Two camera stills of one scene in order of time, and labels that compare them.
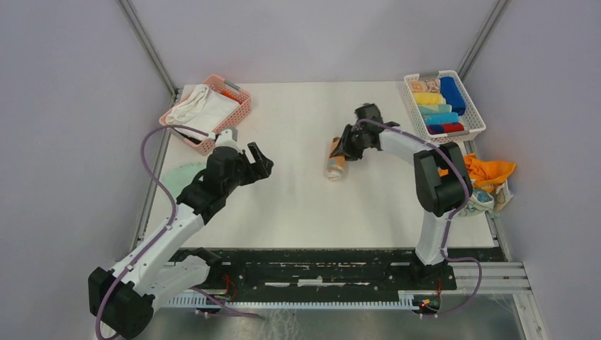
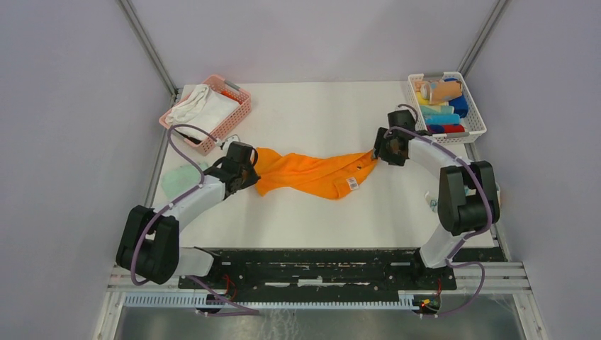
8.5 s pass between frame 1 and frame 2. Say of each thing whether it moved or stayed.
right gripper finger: moved
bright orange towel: moved
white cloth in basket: stayed
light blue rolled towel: stayed
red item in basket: stayed
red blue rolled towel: stayed
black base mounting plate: stayed
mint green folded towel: stayed
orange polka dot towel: moved
